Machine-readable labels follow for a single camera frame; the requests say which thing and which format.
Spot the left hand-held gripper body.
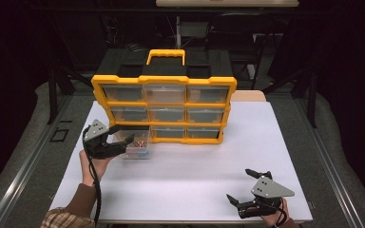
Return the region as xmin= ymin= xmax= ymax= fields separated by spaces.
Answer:
xmin=82 ymin=119 xmax=127 ymax=160

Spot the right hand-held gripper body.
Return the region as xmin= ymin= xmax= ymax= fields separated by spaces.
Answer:
xmin=237 ymin=170 xmax=296 ymax=219

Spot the clear plastic pulled-out drawer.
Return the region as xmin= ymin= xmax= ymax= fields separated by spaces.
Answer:
xmin=112 ymin=125 xmax=152 ymax=161

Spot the yellow black drawer organizer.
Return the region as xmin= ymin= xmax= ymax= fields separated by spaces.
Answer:
xmin=90 ymin=48 xmax=238 ymax=145

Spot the person's left hand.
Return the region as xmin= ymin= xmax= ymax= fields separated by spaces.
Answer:
xmin=78 ymin=148 xmax=112 ymax=188

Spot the person's right hand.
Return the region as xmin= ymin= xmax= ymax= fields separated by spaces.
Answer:
xmin=259 ymin=198 xmax=292 ymax=228

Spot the set of closed clear drawers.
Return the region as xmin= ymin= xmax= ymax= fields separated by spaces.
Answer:
xmin=101 ymin=83 xmax=231 ymax=140

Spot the black metal stand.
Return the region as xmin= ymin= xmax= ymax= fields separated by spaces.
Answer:
xmin=261 ymin=68 xmax=318 ymax=129
xmin=47 ymin=65 xmax=93 ymax=126

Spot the beige wooden board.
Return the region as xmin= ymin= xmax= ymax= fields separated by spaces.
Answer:
xmin=230 ymin=89 xmax=267 ymax=103

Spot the grey metal pole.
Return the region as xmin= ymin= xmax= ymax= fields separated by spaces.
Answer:
xmin=175 ymin=15 xmax=183 ymax=50

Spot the black chair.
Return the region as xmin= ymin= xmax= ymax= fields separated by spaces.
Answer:
xmin=204 ymin=12 xmax=269 ymax=90

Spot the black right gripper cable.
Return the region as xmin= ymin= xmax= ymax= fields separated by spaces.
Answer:
xmin=259 ymin=202 xmax=290 ymax=228

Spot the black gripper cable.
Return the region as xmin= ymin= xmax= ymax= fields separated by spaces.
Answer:
xmin=83 ymin=127 xmax=103 ymax=226
xmin=259 ymin=202 xmax=290 ymax=228

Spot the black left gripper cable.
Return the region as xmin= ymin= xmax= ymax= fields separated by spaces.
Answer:
xmin=83 ymin=127 xmax=103 ymax=226

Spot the aluminium floor rail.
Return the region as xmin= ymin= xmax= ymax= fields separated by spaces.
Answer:
xmin=0 ymin=94 xmax=74 ymax=228
xmin=293 ymin=94 xmax=365 ymax=228

